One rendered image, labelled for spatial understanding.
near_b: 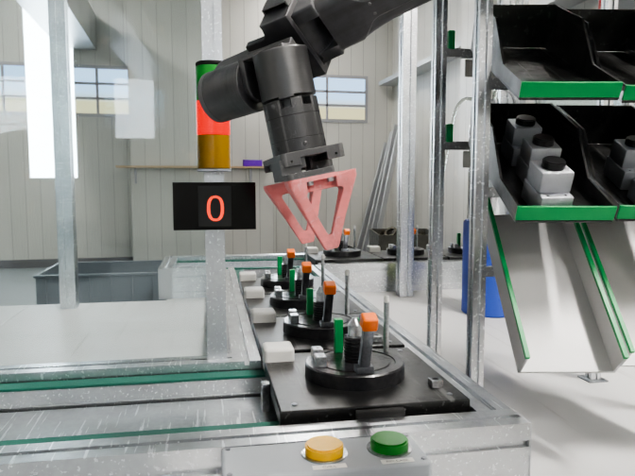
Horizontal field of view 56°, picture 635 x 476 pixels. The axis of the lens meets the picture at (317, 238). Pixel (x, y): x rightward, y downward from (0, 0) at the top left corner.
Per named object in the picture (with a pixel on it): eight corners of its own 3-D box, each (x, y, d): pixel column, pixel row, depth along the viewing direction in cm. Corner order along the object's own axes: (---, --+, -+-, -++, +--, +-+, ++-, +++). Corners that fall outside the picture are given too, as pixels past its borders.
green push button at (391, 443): (413, 463, 61) (413, 444, 61) (375, 466, 61) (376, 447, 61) (401, 446, 65) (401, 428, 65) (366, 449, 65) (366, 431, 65)
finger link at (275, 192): (288, 252, 62) (269, 164, 61) (275, 247, 69) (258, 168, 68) (349, 238, 64) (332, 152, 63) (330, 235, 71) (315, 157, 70)
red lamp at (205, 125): (231, 133, 87) (230, 99, 87) (196, 133, 86) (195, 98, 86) (230, 136, 92) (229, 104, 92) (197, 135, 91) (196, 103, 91)
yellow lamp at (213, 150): (231, 168, 88) (231, 134, 87) (197, 168, 87) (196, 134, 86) (230, 168, 93) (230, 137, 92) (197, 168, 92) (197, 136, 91)
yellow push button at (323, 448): (347, 468, 60) (347, 450, 60) (308, 472, 60) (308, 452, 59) (338, 450, 64) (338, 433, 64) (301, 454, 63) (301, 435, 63)
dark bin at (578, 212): (612, 223, 79) (627, 172, 75) (514, 223, 79) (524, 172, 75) (542, 144, 103) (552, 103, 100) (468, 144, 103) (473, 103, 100)
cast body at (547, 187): (570, 217, 80) (581, 169, 76) (538, 218, 79) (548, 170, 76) (544, 190, 87) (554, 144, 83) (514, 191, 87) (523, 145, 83)
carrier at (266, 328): (404, 356, 100) (405, 281, 99) (261, 364, 96) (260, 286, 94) (367, 322, 123) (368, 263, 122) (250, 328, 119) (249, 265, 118)
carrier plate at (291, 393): (470, 414, 75) (471, 398, 75) (280, 428, 71) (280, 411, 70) (407, 358, 98) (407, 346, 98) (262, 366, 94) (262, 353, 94)
